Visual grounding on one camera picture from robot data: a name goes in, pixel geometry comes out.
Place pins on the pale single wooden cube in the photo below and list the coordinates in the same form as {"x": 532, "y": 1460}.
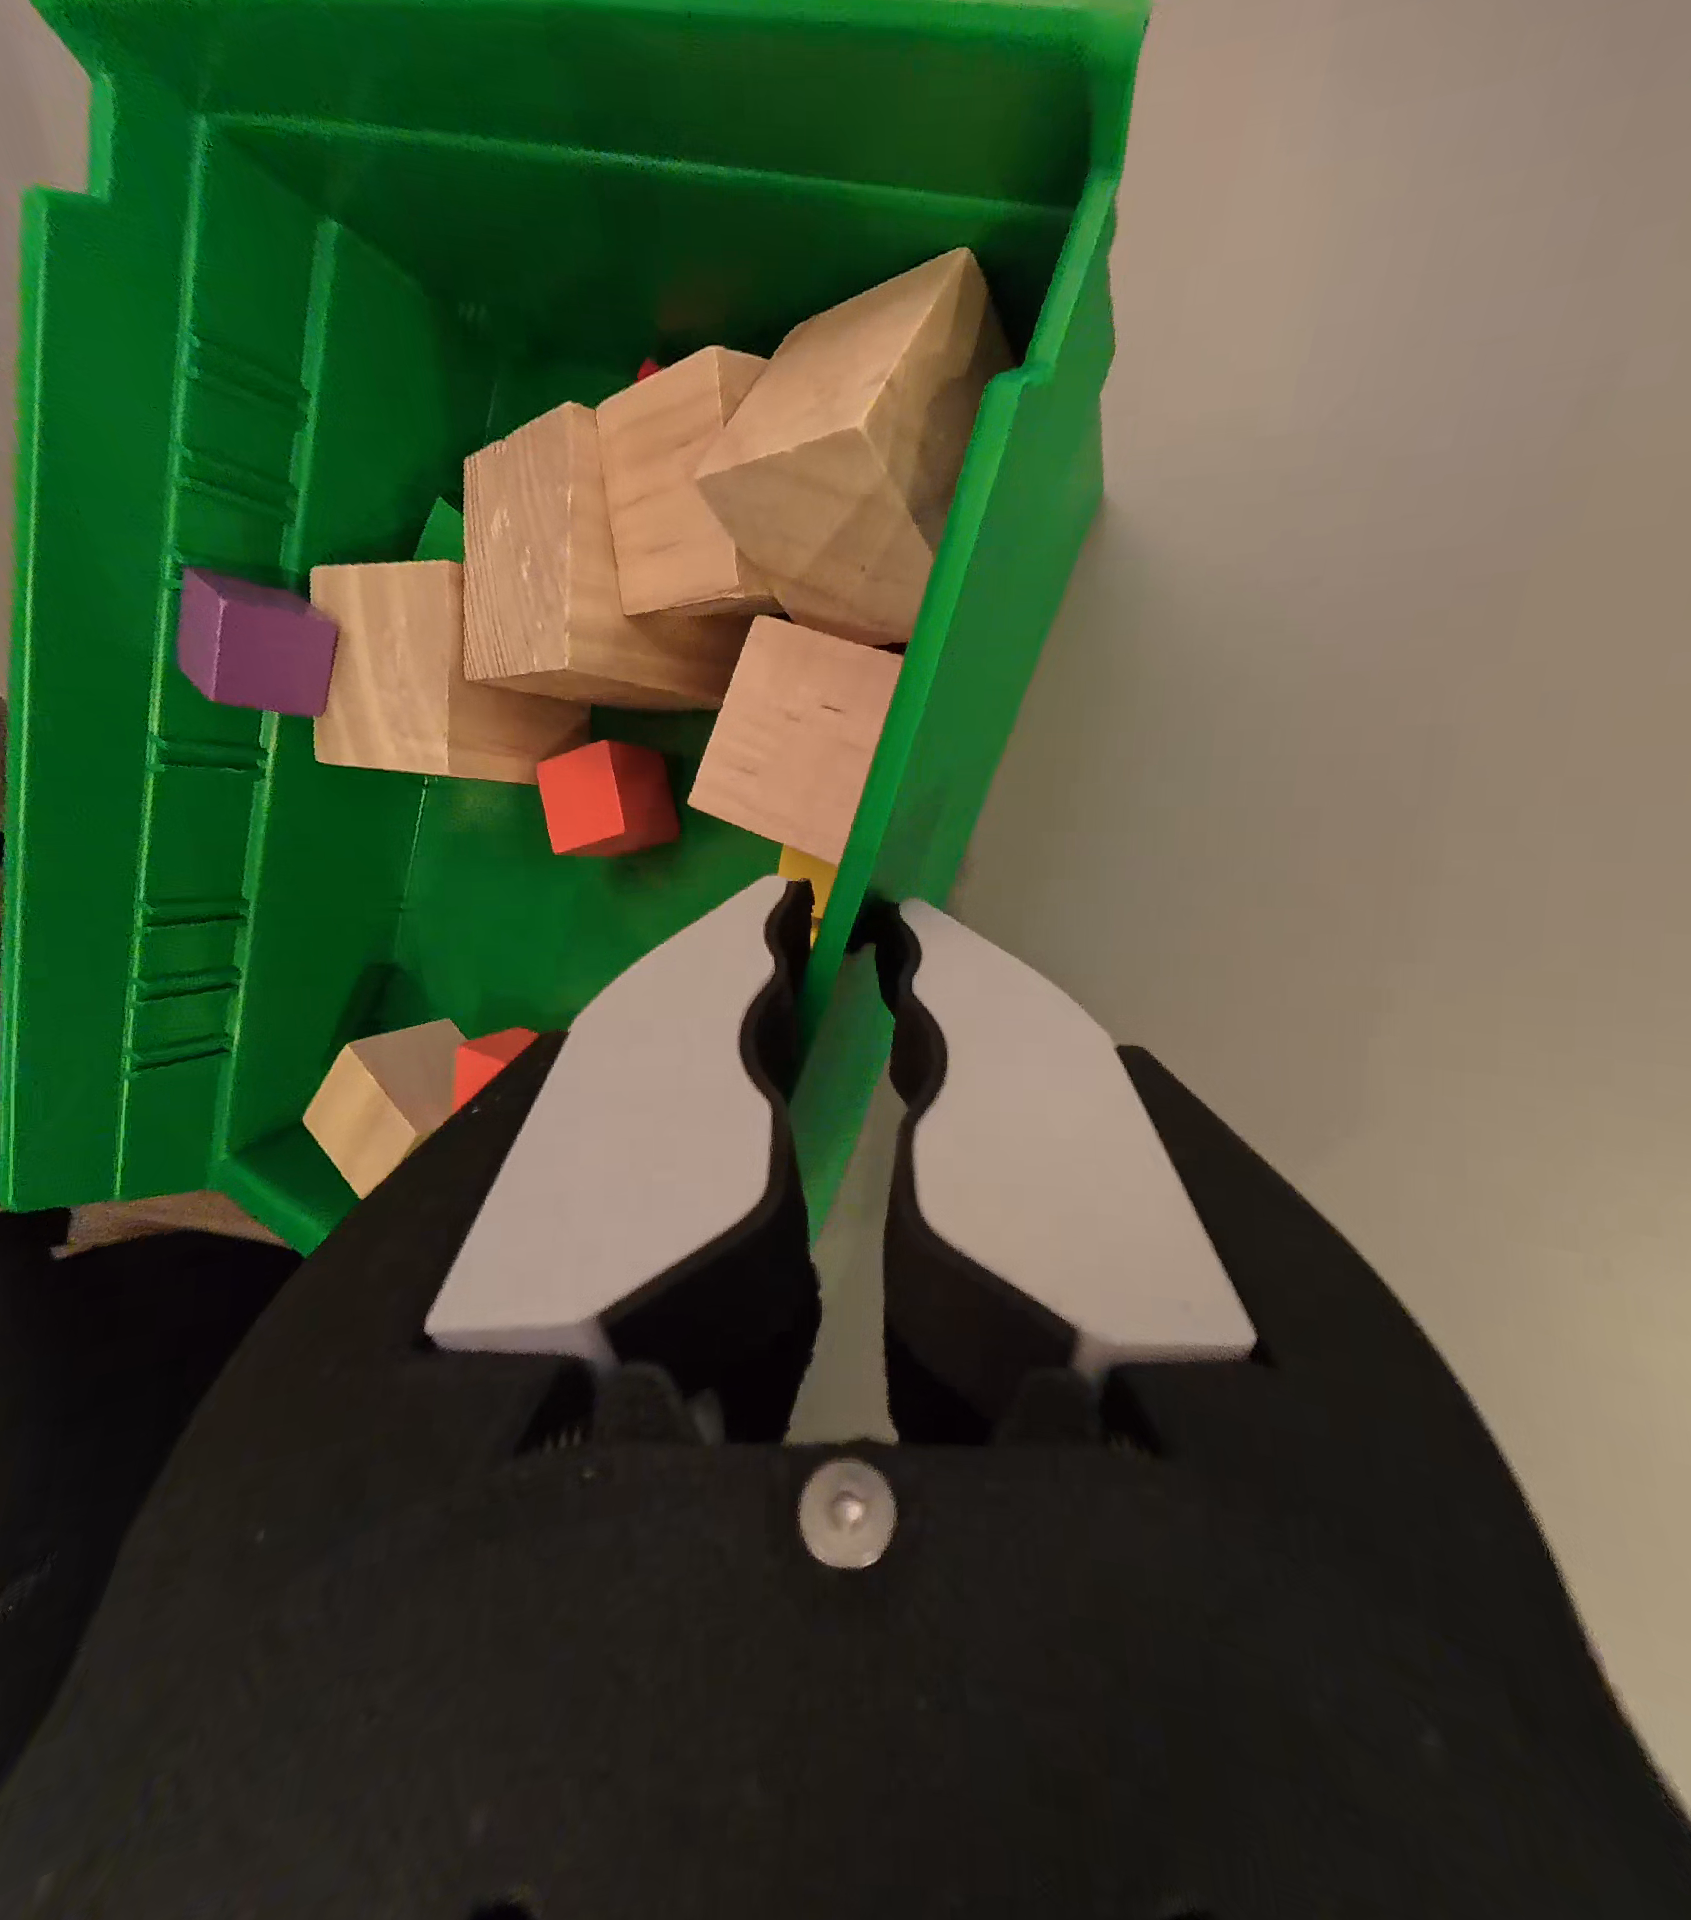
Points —
{"x": 372, "y": 1102}

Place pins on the black jacket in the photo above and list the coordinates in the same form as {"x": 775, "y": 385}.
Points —
{"x": 34, "y": 1424}

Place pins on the beige trouser leg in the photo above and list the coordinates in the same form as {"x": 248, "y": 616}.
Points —
{"x": 170, "y": 1218}

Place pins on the green plastic box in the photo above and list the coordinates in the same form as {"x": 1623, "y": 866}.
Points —
{"x": 274, "y": 901}

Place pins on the pile of wooden cubes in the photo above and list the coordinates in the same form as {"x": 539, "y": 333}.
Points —
{"x": 845, "y": 450}

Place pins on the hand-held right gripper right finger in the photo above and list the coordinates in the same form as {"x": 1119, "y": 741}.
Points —
{"x": 1055, "y": 1184}

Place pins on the yellow cube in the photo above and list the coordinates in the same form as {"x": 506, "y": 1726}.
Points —
{"x": 805, "y": 879}

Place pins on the purple cube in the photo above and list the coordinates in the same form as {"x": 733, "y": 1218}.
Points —
{"x": 252, "y": 644}

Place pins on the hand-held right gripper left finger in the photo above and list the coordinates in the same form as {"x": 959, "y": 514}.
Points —
{"x": 605, "y": 1171}

